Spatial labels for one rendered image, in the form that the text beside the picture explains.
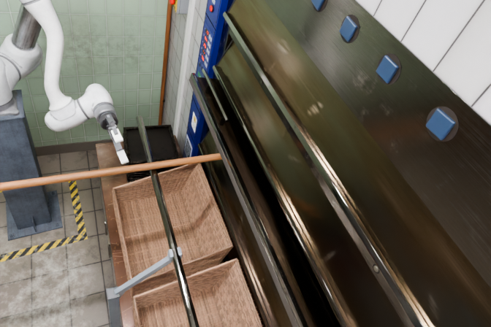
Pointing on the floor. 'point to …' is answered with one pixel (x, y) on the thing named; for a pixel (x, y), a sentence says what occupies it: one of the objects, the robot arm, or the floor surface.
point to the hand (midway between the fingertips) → (121, 150)
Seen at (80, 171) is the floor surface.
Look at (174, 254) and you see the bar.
